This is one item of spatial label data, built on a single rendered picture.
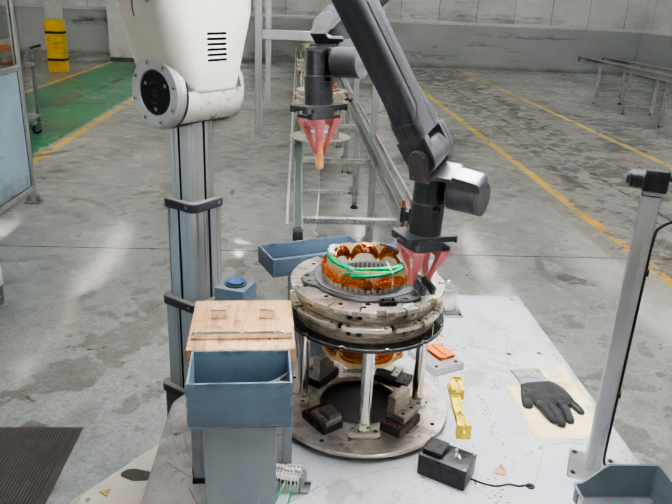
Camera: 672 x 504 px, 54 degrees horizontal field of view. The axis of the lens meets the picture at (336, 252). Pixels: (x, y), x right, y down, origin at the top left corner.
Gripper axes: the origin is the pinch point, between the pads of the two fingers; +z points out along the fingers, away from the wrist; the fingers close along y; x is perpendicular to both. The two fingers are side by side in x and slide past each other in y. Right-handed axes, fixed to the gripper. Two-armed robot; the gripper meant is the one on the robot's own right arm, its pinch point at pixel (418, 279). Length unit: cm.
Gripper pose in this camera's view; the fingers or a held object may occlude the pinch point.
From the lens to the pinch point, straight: 121.5
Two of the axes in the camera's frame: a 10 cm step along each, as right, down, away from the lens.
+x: -4.1, -3.5, 8.4
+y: 9.1, -0.9, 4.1
